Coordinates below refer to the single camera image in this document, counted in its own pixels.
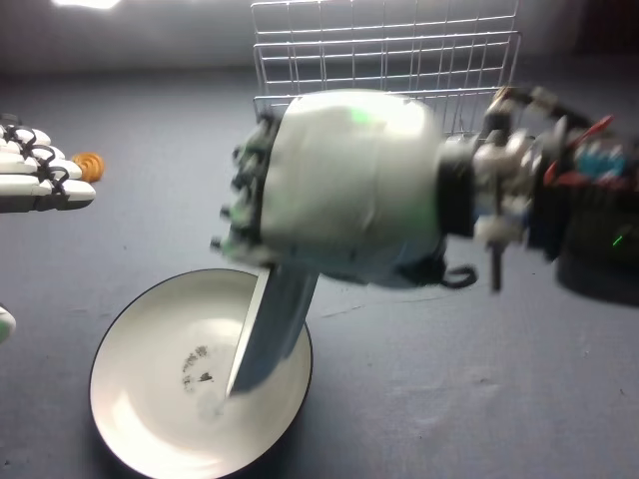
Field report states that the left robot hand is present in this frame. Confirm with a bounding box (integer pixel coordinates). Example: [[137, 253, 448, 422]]
[[0, 113, 97, 346]]

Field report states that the white plate with dark rim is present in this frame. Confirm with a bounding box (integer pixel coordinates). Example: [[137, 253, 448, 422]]
[[224, 263, 320, 400], [88, 267, 315, 468]]

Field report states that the orange spiral pastry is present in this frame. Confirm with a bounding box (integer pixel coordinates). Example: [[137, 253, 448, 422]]
[[71, 151, 107, 184]]

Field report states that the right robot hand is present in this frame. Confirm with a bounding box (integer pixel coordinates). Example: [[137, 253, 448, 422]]
[[209, 88, 475, 290]]

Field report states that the silver wire dish rack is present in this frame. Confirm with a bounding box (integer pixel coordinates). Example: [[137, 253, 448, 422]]
[[249, 0, 523, 139]]

